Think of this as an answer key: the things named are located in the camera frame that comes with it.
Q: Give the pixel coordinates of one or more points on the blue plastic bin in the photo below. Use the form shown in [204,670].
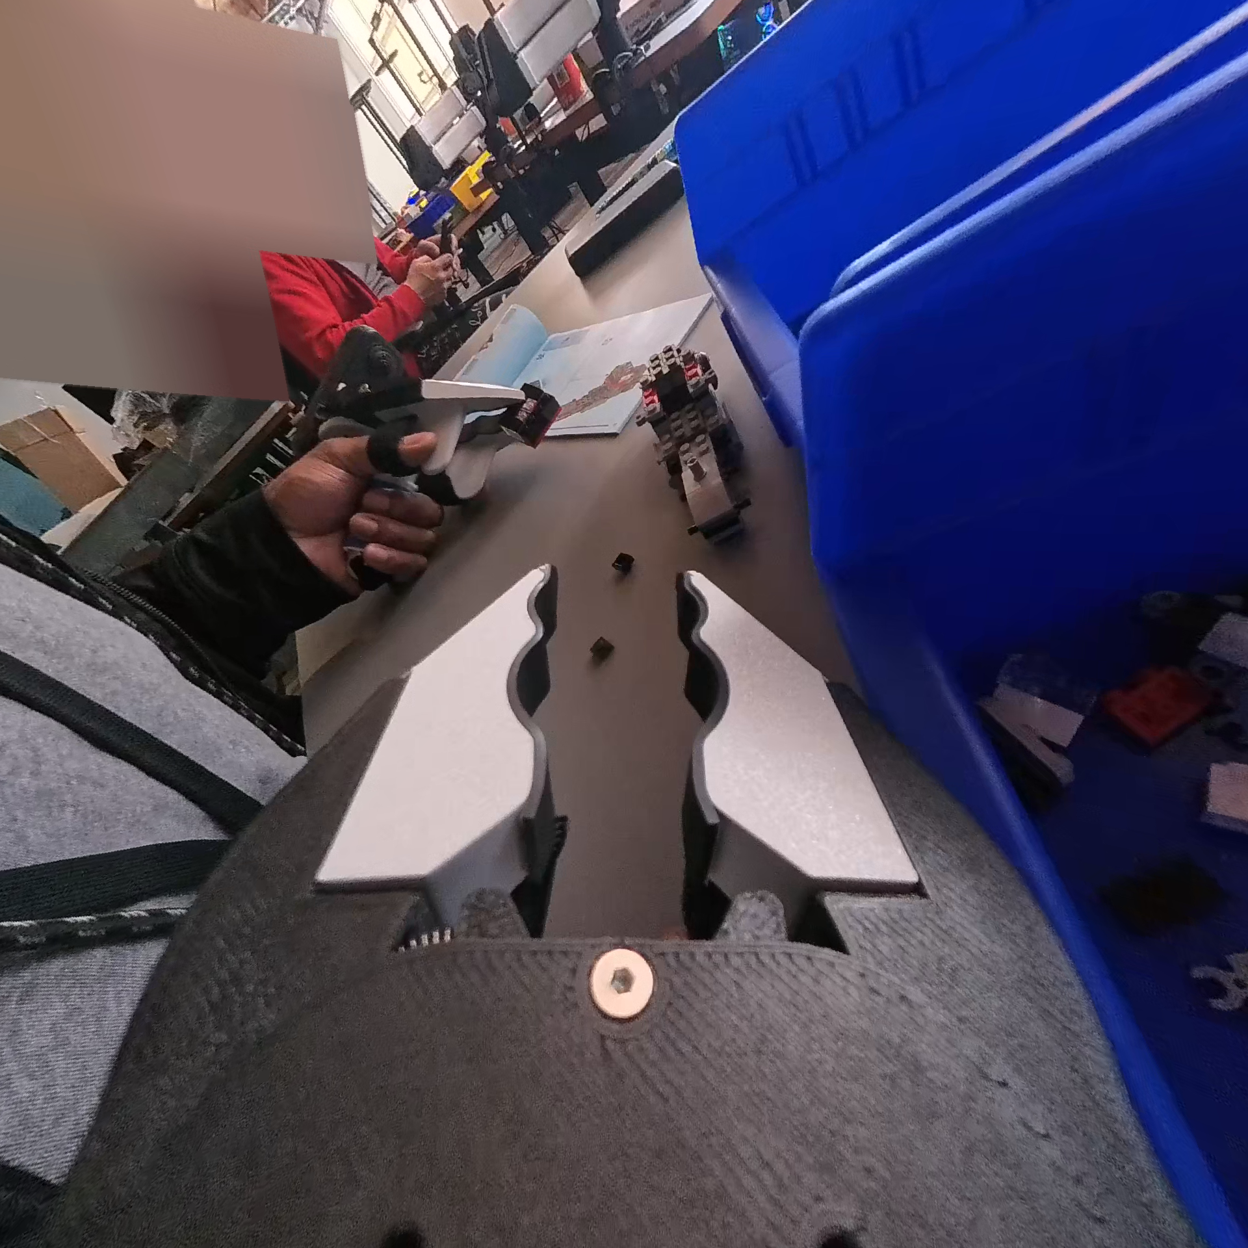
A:
[877,117]
[974,437]

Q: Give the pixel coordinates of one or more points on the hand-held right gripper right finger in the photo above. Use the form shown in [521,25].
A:
[798,779]

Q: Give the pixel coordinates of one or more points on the grey desk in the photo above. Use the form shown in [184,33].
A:
[584,508]

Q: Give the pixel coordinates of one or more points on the toy brick instruction booklet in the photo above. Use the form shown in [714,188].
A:
[604,362]

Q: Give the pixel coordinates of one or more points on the person's left hand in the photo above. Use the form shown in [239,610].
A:
[321,487]

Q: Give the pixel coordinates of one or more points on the red black toy brick assembly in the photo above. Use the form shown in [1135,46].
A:
[533,415]

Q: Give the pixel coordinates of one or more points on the pile of loose toy bricks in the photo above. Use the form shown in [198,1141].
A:
[1150,702]

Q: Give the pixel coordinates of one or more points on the grey toy brick car model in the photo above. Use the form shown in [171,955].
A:
[688,429]

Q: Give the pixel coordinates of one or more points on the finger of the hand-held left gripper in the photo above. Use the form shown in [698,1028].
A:
[462,453]
[478,393]

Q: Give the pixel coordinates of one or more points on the black case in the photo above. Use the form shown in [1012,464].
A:
[624,231]

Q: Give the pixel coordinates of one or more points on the person's left forearm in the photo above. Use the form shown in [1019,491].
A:
[234,584]

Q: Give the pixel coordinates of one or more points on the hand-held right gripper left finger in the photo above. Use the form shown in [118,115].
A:
[447,771]

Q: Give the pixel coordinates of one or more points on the yellow bin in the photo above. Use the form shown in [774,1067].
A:
[474,181]

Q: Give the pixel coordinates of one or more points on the cardboard box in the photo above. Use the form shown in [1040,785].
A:
[58,453]

